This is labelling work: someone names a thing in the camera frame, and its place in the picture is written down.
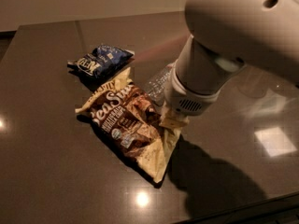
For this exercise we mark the clear plastic water bottle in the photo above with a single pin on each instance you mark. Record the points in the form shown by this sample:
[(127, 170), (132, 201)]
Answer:
[(154, 87)]

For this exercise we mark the brown tortilla chip bag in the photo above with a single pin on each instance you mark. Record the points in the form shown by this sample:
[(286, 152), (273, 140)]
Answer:
[(127, 118)]

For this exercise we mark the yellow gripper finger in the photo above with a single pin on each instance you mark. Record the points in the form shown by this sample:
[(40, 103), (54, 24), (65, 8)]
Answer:
[(172, 119)]

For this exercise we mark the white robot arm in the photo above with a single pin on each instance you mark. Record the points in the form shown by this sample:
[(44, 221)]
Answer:
[(226, 36)]

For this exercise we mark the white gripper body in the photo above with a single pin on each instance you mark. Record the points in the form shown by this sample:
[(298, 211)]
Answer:
[(183, 99)]

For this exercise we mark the blue chip bag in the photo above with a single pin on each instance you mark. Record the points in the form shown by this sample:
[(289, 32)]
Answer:
[(103, 61)]

